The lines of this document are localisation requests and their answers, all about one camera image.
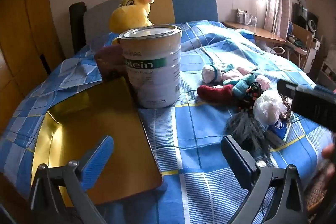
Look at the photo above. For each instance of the white protein powder can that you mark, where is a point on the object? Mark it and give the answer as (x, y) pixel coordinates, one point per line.
(155, 82)

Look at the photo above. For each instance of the wooden desk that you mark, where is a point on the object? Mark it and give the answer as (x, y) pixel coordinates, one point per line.
(262, 32)

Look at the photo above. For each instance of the person's right hand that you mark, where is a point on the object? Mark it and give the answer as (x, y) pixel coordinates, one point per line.
(330, 151)

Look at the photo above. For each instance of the red fuzzy sock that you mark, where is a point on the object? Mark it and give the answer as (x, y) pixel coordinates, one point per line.
(215, 92)

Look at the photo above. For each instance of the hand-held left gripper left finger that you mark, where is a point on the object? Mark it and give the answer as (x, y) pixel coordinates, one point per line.
(97, 161)

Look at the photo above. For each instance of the wooden wardrobe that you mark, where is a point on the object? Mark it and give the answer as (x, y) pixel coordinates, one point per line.
(26, 29)

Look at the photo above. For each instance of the white plastic bag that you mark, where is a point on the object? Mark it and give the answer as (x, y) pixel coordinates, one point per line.
(267, 108)

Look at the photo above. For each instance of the blue tissue pack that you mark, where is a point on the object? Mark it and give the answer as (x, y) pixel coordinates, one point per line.
(279, 129)

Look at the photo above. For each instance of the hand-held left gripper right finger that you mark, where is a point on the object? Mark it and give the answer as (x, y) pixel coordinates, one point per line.
(237, 169)

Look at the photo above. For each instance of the wooden chair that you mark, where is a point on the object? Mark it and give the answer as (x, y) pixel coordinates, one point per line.
(302, 35)

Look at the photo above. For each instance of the gold tin box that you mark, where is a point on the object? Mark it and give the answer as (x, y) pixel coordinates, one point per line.
(118, 121)

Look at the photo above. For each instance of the grey yellow blue headboard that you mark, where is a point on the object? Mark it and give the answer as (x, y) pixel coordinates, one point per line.
(194, 8)

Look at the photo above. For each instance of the maroon box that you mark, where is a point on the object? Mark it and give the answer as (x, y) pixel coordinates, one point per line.
(109, 61)

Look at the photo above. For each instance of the clear desk organizer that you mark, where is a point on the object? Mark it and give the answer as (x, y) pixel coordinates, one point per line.
(245, 18)

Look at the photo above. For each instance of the teal fuzzy sock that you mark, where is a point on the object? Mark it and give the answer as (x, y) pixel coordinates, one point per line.
(241, 86)

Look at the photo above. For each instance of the yellow giraffe plush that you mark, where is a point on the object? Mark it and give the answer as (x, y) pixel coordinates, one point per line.
(126, 16)

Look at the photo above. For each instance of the grey fringed scarf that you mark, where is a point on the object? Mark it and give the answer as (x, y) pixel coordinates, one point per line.
(246, 127)

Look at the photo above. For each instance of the white sock green band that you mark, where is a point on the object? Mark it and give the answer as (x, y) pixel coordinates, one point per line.
(208, 74)

